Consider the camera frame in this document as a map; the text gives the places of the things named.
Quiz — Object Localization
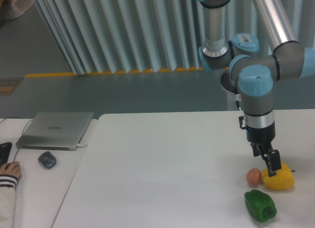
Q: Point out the person's hand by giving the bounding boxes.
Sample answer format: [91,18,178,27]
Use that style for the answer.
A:
[0,162,22,180]

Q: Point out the brown egg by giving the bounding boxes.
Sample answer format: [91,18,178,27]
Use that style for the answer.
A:
[246,168,261,186]

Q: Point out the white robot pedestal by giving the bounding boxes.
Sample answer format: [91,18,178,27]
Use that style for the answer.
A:
[220,67,243,112]

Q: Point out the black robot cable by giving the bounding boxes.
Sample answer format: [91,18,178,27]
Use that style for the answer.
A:
[234,94,247,129]

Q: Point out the yellow bell pepper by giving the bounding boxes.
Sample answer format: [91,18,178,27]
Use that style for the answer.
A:
[261,162,295,191]

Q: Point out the green bell pepper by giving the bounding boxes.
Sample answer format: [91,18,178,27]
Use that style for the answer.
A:
[244,189,277,223]

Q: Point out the black mouse cable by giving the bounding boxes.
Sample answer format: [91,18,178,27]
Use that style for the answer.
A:
[0,117,34,164]

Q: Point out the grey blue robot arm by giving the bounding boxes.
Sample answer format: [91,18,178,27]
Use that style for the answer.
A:
[197,0,315,177]

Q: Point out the white striped sleeve forearm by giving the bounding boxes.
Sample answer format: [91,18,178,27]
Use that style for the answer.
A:
[0,175,18,228]

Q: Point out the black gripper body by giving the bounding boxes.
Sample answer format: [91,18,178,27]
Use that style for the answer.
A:
[246,122,275,145]

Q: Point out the dark grey computer mouse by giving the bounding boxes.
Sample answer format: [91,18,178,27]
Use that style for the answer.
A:
[38,151,57,169]

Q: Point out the silver closed laptop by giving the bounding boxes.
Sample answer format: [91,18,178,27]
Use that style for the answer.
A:
[16,112,94,151]

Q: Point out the black keyboard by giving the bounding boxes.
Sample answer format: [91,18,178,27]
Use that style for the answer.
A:
[0,142,12,166]

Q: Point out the grey folding partition screen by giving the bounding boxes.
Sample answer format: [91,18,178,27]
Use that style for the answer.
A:
[33,0,315,75]

